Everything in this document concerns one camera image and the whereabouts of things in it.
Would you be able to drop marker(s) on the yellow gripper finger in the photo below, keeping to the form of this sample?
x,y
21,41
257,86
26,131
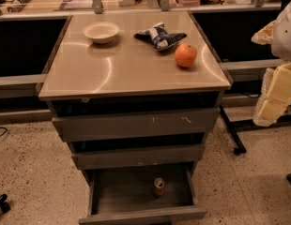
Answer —
x,y
264,35

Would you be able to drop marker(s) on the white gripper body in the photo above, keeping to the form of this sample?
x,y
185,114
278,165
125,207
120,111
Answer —
x,y
284,37

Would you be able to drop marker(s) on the red coke can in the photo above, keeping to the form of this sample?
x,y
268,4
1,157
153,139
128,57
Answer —
x,y
158,187

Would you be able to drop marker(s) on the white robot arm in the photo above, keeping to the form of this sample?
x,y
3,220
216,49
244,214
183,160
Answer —
x,y
281,43

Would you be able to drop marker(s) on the grey top drawer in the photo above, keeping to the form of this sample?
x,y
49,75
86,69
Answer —
x,y
135,124

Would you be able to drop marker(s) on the grey drawer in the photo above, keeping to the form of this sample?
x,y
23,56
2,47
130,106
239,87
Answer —
x,y
135,124
124,196
138,156

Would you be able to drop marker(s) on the grey middle drawer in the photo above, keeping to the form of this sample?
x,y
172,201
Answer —
x,y
138,156

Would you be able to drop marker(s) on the grey drawer cabinet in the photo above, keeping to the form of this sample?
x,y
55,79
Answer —
x,y
129,76

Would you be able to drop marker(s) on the grey bottom drawer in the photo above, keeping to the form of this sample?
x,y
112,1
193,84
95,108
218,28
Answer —
x,y
124,196

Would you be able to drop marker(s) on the orange fruit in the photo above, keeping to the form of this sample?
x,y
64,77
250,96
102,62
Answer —
x,y
185,55

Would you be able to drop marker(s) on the blue chip bag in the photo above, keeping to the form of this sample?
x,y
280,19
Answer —
x,y
159,37

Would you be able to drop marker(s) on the white bowl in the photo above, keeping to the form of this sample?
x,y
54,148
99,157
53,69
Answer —
x,y
101,32

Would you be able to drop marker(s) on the black caster wheel left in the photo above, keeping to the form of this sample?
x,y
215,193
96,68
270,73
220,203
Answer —
x,y
4,205

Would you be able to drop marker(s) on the black table leg frame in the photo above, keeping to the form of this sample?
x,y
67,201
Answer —
x,y
234,127

